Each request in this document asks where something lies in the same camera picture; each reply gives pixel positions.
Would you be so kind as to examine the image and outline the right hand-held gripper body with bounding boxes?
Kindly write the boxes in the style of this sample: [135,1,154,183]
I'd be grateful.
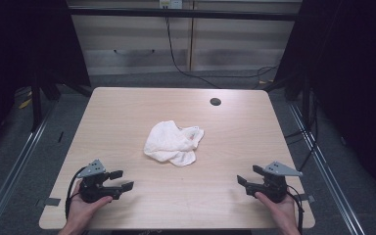
[245,161,304,204]

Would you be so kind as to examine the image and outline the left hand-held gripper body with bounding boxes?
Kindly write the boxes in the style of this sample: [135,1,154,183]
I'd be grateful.
[76,159,122,204]

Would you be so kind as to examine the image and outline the white printed towel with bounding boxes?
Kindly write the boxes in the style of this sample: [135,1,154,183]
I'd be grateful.
[143,119,206,168]

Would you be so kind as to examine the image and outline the person's left hand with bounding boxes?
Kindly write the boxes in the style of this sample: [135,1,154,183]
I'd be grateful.
[66,180,114,233]

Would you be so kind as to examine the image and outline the person's right hand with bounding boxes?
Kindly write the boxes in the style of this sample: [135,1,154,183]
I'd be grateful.
[254,190,301,233]

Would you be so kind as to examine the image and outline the grey tape strip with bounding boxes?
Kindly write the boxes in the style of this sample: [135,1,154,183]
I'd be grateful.
[43,197,62,208]
[298,193,316,204]

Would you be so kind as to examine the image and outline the yellow floor tape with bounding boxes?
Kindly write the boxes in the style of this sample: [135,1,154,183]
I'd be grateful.
[18,97,33,111]

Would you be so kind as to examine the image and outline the black curtain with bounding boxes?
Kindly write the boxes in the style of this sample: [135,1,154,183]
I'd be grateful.
[263,0,376,205]
[0,0,92,165]

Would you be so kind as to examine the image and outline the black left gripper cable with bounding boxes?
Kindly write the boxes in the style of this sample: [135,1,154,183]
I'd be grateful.
[65,166,88,220]

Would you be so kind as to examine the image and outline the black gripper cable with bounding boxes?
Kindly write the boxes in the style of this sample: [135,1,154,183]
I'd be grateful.
[285,184,306,235]
[65,166,88,220]

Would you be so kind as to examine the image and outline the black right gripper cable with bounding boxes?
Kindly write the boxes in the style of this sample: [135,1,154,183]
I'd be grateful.
[285,184,306,235]

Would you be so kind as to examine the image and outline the thin black hanging cables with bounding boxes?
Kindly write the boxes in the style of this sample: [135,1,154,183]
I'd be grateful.
[283,89,320,173]

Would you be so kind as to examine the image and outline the metal floor rail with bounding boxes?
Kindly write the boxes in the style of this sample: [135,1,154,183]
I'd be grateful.
[0,97,59,235]
[288,101,370,235]

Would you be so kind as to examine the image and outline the black stand post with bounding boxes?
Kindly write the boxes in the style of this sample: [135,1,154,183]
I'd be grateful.
[29,76,44,133]

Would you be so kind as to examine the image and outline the long black floor cable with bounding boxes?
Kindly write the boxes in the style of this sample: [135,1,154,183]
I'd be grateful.
[164,16,279,90]

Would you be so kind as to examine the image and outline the black horizontal frame bar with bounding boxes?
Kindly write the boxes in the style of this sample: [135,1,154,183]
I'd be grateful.
[68,7,301,23]

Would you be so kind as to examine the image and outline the white wall outlet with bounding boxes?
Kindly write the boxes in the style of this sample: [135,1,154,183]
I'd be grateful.
[158,0,184,10]

